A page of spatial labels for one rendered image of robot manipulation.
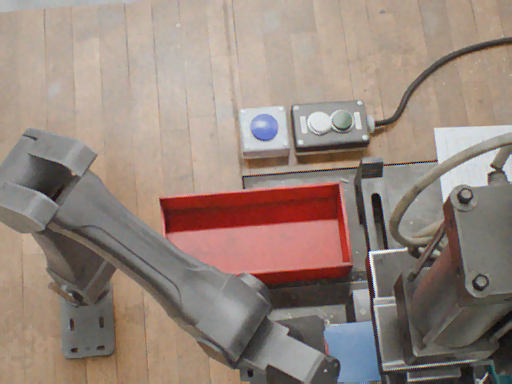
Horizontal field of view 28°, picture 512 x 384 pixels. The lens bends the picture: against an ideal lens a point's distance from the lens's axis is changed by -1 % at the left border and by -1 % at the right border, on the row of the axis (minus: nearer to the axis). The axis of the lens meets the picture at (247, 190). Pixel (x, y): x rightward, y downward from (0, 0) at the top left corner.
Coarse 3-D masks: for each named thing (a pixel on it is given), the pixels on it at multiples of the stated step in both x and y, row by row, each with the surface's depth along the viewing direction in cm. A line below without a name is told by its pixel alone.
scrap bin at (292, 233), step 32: (224, 192) 138; (256, 192) 139; (288, 192) 140; (320, 192) 141; (192, 224) 142; (224, 224) 142; (256, 224) 142; (288, 224) 142; (320, 224) 143; (224, 256) 141; (256, 256) 141; (288, 256) 141; (320, 256) 141
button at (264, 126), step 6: (264, 114) 145; (252, 120) 144; (258, 120) 144; (264, 120) 144; (270, 120) 144; (276, 120) 145; (252, 126) 144; (258, 126) 144; (264, 126) 144; (270, 126) 144; (276, 126) 144; (252, 132) 144; (258, 132) 144; (264, 132) 144; (270, 132) 144; (276, 132) 144; (258, 138) 144; (264, 138) 144; (270, 138) 144
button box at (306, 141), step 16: (464, 48) 152; (480, 48) 153; (432, 64) 152; (416, 80) 150; (304, 112) 146; (320, 112) 145; (352, 112) 146; (400, 112) 148; (304, 128) 145; (352, 128) 145; (368, 128) 146; (304, 144) 144; (320, 144) 144; (336, 144) 144; (352, 144) 145; (368, 144) 145
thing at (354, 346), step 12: (324, 336) 128; (336, 336) 128; (348, 336) 128; (360, 336) 128; (372, 336) 128; (336, 348) 128; (348, 348) 128; (360, 348) 128; (372, 348) 128; (348, 360) 127; (360, 360) 127; (372, 360) 127; (348, 372) 127; (360, 372) 127; (372, 372) 127
